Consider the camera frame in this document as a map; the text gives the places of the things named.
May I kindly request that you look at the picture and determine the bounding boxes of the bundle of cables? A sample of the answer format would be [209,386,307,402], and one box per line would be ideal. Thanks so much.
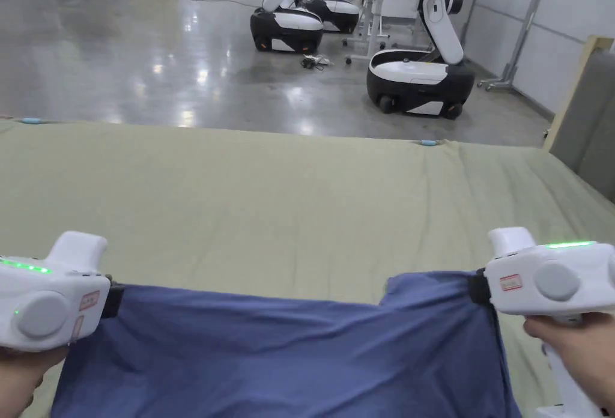
[301,53,333,72]

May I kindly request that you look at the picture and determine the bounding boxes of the grey padded headboard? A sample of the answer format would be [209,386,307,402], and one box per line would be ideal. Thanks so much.
[547,35,615,189]

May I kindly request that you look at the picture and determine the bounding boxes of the person's left hand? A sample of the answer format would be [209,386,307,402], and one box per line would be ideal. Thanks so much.
[0,345,71,418]

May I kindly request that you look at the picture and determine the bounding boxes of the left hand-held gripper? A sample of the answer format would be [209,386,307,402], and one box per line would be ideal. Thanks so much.
[0,230,126,354]

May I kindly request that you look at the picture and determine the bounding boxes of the dark blue shirt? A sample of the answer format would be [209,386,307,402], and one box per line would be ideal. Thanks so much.
[50,271,524,418]

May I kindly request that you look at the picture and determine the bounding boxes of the grey wheeled stand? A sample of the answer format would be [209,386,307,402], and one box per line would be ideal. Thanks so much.
[477,2,536,93]

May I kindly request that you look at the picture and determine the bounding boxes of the person's right hand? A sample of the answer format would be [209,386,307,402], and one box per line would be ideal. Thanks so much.
[523,311,615,418]

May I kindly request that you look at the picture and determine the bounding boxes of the bed with pale green sheet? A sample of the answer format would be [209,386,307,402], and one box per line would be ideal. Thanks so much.
[0,117,615,418]

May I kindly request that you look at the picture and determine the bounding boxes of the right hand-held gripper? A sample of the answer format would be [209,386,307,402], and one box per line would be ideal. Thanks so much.
[468,226,615,418]

